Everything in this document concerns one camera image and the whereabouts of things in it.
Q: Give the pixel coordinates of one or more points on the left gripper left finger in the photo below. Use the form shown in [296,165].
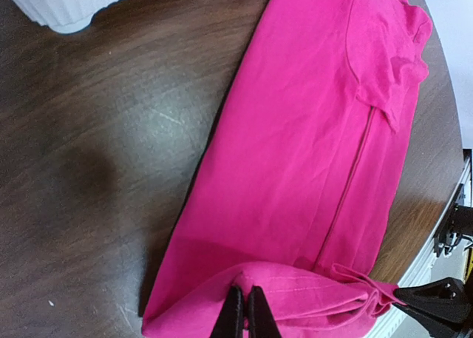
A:
[230,321]

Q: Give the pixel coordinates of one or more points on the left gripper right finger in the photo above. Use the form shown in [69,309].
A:
[261,323]

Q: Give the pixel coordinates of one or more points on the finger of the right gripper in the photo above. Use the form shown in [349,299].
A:
[441,307]

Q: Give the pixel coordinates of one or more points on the red t-shirt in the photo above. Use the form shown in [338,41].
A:
[292,196]

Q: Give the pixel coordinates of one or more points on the front aluminium rail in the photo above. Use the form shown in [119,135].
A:
[428,268]

